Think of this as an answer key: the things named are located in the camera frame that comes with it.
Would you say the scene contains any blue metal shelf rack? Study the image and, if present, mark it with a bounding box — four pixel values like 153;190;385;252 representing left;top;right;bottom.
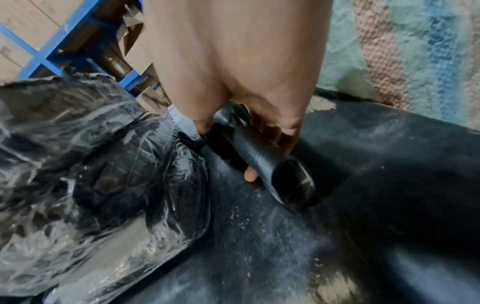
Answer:
0;0;151;91

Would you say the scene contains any person's right hand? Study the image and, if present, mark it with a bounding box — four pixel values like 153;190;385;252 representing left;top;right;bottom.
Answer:
142;0;334;182

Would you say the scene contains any clear plastic wrapped black bundle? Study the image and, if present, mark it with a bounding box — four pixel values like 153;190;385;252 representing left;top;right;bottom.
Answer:
0;68;211;279

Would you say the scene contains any black leather seat cushion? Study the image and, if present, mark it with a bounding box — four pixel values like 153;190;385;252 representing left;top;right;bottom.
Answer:
43;94;480;304

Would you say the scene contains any black vacuum hose nozzle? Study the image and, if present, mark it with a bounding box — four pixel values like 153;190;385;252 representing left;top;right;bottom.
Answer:
200;102;317;209

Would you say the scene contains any teal striped woven rug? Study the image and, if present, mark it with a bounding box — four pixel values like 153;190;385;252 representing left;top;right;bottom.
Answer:
315;0;480;131

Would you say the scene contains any stack of cardboard boxes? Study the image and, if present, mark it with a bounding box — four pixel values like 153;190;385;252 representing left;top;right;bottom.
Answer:
0;0;177;115

